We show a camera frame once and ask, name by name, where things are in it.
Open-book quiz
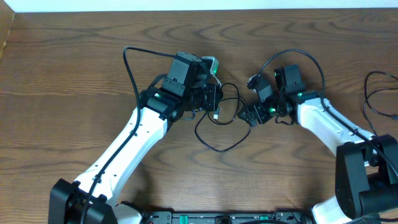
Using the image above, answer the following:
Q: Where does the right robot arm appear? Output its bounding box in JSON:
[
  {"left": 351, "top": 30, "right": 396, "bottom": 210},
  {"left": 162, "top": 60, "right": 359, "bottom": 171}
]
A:
[{"left": 238, "top": 65, "right": 397, "bottom": 223}]

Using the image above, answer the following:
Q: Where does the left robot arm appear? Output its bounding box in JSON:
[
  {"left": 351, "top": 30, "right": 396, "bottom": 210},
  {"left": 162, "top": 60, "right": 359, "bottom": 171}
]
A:
[{"left": 48, "top": 52, "right": 223, "bottom": 224}]

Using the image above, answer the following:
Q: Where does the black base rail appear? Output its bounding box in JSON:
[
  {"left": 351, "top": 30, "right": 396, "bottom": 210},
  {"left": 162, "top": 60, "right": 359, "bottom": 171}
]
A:
[{"left": 140, "top": 209, "right": 315, "bottom": 224}]

